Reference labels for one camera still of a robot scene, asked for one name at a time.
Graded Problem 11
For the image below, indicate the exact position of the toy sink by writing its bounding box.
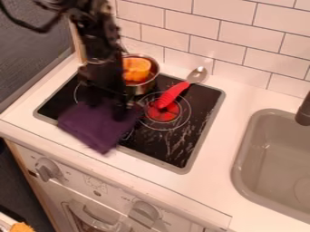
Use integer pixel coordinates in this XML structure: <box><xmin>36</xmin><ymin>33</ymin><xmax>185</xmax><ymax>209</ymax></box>
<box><xmin>229</xmin><ymin>108</ymin><xmax>310</xmax><ymax>225</ymax></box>

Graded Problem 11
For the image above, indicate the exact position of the toy stove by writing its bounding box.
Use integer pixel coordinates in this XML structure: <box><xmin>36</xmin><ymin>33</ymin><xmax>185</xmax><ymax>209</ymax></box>
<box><xmin>33</xmin><ymin>70</ymin><xmax>227</xmax><ymax>176</ymax></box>

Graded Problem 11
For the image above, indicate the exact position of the purple cloth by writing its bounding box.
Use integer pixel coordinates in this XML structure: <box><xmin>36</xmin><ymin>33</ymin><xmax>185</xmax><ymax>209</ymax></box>
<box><xmin>55</xmin><ymin>101</ymin><xmax>146</xmax><ymax>155</ymax></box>

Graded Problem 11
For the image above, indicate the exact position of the red handled silver spoon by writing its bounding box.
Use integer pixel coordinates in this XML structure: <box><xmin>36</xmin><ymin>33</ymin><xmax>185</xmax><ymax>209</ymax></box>
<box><xmin>153</xmin><ymin>65</ymin><xmax>210</xmax><ymax>110</ymax></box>

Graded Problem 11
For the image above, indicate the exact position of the black cable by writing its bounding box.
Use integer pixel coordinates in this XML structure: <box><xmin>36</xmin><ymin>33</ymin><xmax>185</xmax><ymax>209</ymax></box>
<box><xmin>0</xmin><ymin>0</ymin><xmax>66</xmax><ymax>34</ymax></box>

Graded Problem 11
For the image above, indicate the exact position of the silver pot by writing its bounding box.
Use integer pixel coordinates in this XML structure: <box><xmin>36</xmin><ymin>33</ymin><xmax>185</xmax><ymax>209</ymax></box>
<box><xmin>120</xmin><ymin>53</ymin><xmax>161</xmax><ymax>97</ymax></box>

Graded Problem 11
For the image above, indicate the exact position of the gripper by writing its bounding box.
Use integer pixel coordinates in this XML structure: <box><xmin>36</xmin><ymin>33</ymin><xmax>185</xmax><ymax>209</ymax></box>
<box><xmin>76</xmin><ymin>57</ymin><xmax>132</xmax><ymax>122</ymax></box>

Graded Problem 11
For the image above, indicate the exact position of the orange toy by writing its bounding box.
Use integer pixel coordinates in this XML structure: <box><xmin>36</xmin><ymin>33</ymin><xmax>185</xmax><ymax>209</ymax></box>
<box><xmin>121</xmin><ymin>56</ymin><xmax>154</xmax><ymax>82</ymax></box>

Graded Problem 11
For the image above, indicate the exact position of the tap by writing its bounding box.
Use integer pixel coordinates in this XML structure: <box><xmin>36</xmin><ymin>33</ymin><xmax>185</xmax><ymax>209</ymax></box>
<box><xmin>294</xmin><ymin>90</ymin><xmax>310</xmax><ymax>128</ymax></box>

